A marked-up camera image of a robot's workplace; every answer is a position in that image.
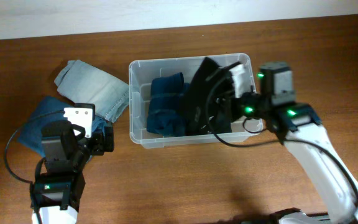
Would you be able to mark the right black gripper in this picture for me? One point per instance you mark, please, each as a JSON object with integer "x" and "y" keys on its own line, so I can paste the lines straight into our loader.
{"x": 238, "y": 107}

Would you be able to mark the dark blue folded jeans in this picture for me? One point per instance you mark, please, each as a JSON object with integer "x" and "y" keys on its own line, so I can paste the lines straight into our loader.
{"x": 31, "y": 134}

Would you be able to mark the light blue folded jeans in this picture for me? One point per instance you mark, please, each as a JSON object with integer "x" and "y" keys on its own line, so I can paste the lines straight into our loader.
{"x": 83, "y": 83}

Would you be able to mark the dark teal cloth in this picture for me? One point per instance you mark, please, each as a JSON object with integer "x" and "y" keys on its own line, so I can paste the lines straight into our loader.
{"x": 163, "y": 116}

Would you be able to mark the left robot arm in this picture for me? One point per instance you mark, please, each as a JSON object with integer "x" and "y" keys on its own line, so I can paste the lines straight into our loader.
{"x": 59, "y": 181}

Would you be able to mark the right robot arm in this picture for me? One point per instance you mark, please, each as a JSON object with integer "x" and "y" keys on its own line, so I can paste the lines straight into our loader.
{"x": 299, "y": 129}

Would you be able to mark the black taped cloth bundle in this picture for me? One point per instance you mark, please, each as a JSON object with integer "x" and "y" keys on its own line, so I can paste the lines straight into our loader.
{"x": 216, "y": 116}

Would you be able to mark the clear plastic storage container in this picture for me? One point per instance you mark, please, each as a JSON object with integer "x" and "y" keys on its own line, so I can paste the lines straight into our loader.
{"x": 141, "y": 74}

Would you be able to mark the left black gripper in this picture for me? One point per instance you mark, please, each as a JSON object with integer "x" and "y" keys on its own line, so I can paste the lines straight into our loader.
{"x": 101, "y": 143}

